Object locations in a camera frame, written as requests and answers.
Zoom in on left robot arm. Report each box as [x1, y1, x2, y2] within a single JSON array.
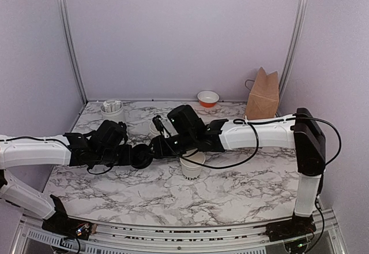
[[1, 120, 132, 237]]

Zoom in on orange white bowl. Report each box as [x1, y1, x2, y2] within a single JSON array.
[[197, 91, 219, 108]]

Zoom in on grey cylindrical canister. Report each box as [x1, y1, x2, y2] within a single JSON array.
[[100, 101, 126, 123]]

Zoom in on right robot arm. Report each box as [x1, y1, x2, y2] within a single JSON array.
[[149, 105, 326, 241]]

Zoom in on front aluminium rail base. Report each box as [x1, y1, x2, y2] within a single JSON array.
[[9, 210, 347, 253]]

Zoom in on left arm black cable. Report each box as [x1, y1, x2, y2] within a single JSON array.
[[0, 135, 116, 175]]

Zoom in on right aluminium frame post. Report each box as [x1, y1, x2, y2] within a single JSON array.
[[279, 0, 308, 103]]

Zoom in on black plastic cup lid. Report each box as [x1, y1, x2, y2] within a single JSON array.
[[130, 144, 153, 169]]

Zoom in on left aluminium frame post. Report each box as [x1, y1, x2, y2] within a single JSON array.
[[58, 0, 88, 106]]

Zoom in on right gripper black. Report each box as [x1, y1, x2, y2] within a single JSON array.
[[144, 132, 196, 160]]

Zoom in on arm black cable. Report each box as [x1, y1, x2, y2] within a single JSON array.
[[161, 117, 342, 170], [0, 135, 116, 175]]

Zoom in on white sugar packets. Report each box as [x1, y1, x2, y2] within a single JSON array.
[[102, 99, 122, 113]]

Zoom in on brown paper bag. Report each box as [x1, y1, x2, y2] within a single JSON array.
[[245, 67, 279, 120]]

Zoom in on stack of white paper cups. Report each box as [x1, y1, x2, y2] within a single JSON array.
[[149, 122, 160, 137]]

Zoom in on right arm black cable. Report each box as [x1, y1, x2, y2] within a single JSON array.
[[161, 117, 342, 170]]

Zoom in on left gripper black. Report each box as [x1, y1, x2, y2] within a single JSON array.
[[95, 144, 133, 166]]

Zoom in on aluminium frame post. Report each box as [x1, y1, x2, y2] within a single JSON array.
[[279, 0, 308, 103], [58, 0, 88, 106]]

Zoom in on white paper cup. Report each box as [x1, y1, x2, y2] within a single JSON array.
[[179, 150, 206, 181]]

